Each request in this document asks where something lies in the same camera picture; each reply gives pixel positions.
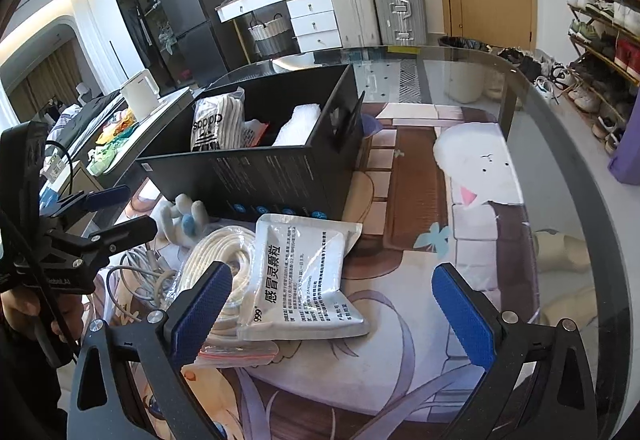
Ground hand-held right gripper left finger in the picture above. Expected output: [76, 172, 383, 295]
[67, 261, 233, 440]

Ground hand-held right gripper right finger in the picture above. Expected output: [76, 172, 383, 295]
[431, 262, 598, 440]

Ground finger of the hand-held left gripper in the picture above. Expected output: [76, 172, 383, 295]
[47, 215, 159, 266]
[42, 185, 132, 223]

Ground white plush toy blue tips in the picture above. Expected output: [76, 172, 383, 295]
[150, 194, 210, 248]

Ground white cable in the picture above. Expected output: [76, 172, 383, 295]
[105, 247, 193, 321]

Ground cream rope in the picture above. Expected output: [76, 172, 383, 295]
[177, 225, 281, 366]

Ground white medicine packet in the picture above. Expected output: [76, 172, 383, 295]
[236, 214, 371, 341]

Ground black cardboard box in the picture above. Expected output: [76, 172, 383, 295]
[135, 63, 366, 226]

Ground bag of white laces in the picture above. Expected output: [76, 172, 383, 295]
[190, 90, 246, 152]

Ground red-edged clear packet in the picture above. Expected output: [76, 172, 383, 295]
[242, 119, 271, 147]

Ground white foam wrap roll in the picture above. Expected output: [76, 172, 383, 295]
[272, 104, 323, 147]

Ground person's left forearm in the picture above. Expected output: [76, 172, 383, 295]
[0, 325, 71, 440]

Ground person's left hand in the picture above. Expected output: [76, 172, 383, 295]
[0, 292, 83, 351]

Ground pile of colourful small items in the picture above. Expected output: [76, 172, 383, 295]
[87, 107, 138, 176]

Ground dark quilted cloth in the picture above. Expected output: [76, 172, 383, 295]
[50, 92, 123, 156]

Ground beige slipper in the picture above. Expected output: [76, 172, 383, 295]
[540, 280, 596, 326]
[532, 230, 593, 271]

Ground white kettle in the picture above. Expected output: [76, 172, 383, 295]
[120, 69, 161, 118]

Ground grey side table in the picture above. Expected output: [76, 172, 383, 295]
[75, 87, 196, 181]

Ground brown curtain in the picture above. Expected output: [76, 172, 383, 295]
[10, 42, 86, 121]

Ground printed cartoon desk mat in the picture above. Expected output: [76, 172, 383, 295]
[95, 102, 543, 440]

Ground black fridge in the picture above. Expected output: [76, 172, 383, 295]
[152, 0, 241, 81]

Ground woven laundry basket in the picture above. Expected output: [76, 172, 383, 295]
[247, 15, 293, 58]

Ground purple bag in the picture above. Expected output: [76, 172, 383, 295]
[607, 117, 640, 183]

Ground white bin with black bag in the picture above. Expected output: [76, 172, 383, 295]
[439, 36, 493, 103]

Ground white dressing desk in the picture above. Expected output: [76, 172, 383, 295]
[216, 0, 343, 66]

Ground metal shoe rack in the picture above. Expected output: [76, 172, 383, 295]
[562, 0, 640, 156]

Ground white suitcase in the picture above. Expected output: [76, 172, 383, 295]
[324, 0, 383, 48]

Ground silver suitcase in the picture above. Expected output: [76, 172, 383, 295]
[370, 0, 428, 47]

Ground pile of assorted shoes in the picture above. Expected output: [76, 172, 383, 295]
[492, 0, 640, 156]

